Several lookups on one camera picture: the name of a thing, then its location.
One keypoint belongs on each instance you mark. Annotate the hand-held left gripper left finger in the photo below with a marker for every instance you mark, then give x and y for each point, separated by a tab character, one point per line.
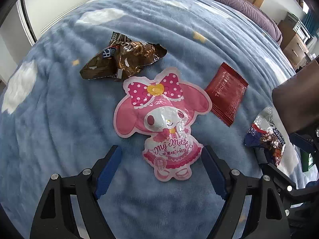
108	171

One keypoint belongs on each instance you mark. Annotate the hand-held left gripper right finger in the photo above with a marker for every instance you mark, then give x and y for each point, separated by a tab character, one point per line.
214	171

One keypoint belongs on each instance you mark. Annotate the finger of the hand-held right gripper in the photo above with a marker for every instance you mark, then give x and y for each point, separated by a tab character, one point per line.
261	155
302	140

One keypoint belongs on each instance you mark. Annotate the blue silver snack packet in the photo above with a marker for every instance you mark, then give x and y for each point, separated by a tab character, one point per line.
264	134

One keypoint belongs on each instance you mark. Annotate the green shallow box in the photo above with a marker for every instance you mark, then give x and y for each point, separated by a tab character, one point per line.
306	161

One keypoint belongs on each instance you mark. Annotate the dark red snack packet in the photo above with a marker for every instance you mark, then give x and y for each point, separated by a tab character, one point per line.
226	92

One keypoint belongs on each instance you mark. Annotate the pink character snack packet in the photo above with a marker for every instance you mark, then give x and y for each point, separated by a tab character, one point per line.
162	119

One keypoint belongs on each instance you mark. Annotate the brown snack packet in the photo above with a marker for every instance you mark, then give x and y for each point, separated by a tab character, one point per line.
124	59

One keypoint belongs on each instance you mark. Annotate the brown black electric kettle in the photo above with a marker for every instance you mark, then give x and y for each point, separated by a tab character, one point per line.
299	97

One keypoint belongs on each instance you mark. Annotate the wooden nightstand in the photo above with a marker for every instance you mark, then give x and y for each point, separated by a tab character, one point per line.
291	47

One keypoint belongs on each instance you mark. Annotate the teal curtain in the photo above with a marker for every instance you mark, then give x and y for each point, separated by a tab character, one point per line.
309	21

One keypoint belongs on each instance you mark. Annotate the white wardrobe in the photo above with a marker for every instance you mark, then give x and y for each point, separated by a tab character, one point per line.
62	5

